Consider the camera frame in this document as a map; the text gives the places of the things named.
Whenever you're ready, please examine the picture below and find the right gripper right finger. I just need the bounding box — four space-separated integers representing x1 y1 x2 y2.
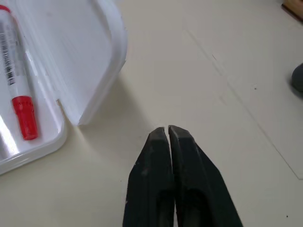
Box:
168 124 245 227

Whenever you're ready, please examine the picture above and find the white marker red cap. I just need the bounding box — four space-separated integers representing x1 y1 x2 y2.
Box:
0 4 40 142

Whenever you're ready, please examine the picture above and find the wooden picture frame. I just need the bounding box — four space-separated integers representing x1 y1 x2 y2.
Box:
281 0 303 19

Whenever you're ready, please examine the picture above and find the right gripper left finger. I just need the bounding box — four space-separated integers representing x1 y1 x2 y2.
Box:
122 126 176 227

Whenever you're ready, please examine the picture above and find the white plastic case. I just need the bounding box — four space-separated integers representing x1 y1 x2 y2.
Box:
0 0 129 176

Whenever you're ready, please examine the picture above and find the dark grey handheld controller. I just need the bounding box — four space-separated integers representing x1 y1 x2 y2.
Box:
291 62 303 96

